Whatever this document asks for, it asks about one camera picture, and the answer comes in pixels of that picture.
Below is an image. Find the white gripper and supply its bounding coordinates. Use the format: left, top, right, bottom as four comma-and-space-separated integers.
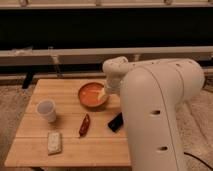
98, 77, 121, 100

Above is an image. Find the orange ceramic bowl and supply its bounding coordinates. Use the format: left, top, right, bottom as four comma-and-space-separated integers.
78, 82, 108, 108

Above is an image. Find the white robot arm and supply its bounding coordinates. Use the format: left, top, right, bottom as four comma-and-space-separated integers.
101, 56, 204, 171

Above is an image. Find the black rectangular device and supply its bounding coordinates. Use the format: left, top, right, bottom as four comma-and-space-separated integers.
108, 113, 123, 132

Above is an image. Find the red chili pepper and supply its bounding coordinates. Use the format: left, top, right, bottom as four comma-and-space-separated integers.
79, 114, 90, 137

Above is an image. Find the wooden table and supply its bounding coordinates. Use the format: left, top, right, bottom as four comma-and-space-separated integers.
5, 79, 130, 167

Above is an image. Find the white wrapped snack bar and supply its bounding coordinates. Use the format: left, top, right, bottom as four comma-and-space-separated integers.
47, 132, 62, 155

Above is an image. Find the long grey rail beam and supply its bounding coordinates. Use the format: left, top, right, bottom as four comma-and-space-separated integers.
0, 46, 213, 66

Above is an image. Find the black cable on floor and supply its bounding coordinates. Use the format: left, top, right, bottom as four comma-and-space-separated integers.
183, 151, 213, 171

